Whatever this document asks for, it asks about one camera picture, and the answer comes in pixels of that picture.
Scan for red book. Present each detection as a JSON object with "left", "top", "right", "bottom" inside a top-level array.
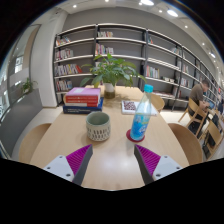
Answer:
[
  {"left": 64, "top": 99, "right": 102, "bottom": 109},
  {"left": 65, "top": 94, "right": 101, "bottom": 104}
]

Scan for laptop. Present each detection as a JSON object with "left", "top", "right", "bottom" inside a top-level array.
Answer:
[{"left": 207, "top": 99, "right": 217, "bottom": 110}]

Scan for small green plant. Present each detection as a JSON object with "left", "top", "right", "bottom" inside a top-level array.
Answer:
[{"left": 20, "top": 77, "right": 38, "bottom": 95}]

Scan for ceiling lights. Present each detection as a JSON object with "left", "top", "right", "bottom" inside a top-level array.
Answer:
[{"left": 71, "top": 0, "right": 218, "bottom": 60}]

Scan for dark blue book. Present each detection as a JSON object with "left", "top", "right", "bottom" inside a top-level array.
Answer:
[{"left": 62, "top": 97, "right": 105, "bottom": 115}]

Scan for pink book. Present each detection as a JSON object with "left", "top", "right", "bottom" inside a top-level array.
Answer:
[{"left": 65, "top": 87, "right": 102, "bottom": 98}]

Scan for clear bottle with blue cap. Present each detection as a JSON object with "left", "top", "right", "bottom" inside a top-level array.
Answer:
[{"left": 129, "top": 83, "right": 154, "bottom": 142}]

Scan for patterned beige ceramic cup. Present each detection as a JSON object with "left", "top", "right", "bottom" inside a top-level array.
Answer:
[{"left": 85, "top": 111, "right": 112, "bottom": 142}]

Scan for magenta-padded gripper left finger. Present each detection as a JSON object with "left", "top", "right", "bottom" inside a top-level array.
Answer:
[{"left": 43, "top": 143, "right": 94, "bottom": 187}]

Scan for person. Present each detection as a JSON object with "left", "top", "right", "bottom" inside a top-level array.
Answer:
[
  {"left": 189, "top": 79, "right": 212, "bottom": 134},
  {"left": 216, "top": 98, "right": 224, "bottom": 116}
]

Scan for grey wall shelf unit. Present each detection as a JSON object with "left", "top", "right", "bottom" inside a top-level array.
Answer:
[{"left": 53, "top": 23, "right": 221, "bottom": 111}]

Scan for black backpack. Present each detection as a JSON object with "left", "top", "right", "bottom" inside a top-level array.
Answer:
[{"left": 203, "top": 128, "right": 218, "bottom": 158}]

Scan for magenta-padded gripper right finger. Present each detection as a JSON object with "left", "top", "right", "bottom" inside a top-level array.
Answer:
[{"left": 133, "top": 143, "right": 184, "bottom": 186}]

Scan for green potted plant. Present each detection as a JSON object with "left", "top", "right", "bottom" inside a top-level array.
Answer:
[{"left": 79, "top": 53, "right": 148, "bottom": 100}]

